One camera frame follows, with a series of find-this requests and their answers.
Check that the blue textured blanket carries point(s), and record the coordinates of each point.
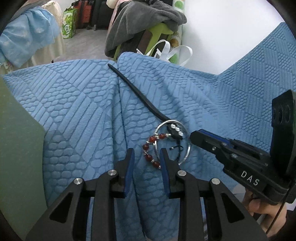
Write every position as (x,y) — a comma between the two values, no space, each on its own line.
(91,117)

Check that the red black suitcase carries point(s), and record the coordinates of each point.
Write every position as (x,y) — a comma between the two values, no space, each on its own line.
(84,9)

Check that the cream pink quilt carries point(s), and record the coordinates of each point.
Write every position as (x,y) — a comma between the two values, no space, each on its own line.
(113,5)

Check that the silver bangle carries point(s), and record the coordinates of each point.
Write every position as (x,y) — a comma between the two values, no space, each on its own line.
(181,147)

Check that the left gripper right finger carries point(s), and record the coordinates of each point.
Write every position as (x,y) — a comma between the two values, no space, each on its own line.
(208,209)

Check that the green dotted roll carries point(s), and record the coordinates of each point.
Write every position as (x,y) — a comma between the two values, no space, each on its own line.
(176,37)

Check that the green carton box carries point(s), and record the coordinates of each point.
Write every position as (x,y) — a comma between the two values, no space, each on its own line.
(69,23)

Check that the right hand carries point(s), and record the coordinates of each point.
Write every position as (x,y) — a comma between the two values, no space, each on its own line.
(257,206)

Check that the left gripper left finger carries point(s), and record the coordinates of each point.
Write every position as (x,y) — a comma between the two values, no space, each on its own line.
(66,218)

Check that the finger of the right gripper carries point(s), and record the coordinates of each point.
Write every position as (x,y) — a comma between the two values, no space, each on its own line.
(238,147)
(208,141)

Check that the light blue bed sheet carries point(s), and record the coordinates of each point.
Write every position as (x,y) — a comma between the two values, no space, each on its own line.
(34,29)

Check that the grey fleece blanket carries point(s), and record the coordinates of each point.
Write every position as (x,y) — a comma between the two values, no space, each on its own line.
(137,16)

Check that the beige pillow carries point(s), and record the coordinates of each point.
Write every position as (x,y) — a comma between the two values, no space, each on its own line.
(28,5)

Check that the green plastic stool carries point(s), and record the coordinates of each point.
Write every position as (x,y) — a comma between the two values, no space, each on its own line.
(145,41)

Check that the black hair stick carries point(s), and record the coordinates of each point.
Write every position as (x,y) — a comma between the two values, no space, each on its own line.
(143,94)

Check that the green jewelry box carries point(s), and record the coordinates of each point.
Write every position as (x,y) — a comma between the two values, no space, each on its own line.
(22,189)

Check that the white tote bag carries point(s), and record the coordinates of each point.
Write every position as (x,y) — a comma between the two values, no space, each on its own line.
(169,55)

